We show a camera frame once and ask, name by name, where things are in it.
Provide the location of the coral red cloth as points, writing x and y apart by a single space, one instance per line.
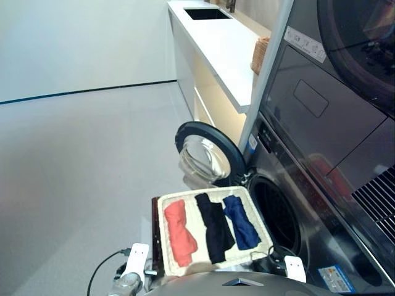
179 231

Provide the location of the large blue rating label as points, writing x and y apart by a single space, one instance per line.
336 279

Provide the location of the black cloth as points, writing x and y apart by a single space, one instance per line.
216 234

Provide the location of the dark faucet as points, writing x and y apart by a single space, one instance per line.
229 6

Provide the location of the dark brown basket stand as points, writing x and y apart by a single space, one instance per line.
155 240

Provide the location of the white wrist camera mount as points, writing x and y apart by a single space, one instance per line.
137 259
294 266

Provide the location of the pale woven basket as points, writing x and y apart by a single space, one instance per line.
197 225

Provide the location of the dark glossy dryer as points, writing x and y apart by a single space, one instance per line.
308 138

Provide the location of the grey washing machine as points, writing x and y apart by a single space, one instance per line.
324 246

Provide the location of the black sink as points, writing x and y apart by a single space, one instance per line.
206 13

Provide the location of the silver robot torso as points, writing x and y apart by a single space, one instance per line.
200 286

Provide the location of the dark blue cloth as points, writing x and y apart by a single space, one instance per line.
243 228

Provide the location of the round glass washer door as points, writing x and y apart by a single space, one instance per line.
200 154

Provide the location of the brown wicker basket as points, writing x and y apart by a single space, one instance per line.
260 55

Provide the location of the white counter cabinet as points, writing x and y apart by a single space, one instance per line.
222 46

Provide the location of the white warning sticker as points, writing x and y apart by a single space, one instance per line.
305 43

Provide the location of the small blue QR sticker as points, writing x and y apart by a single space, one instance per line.
252 144

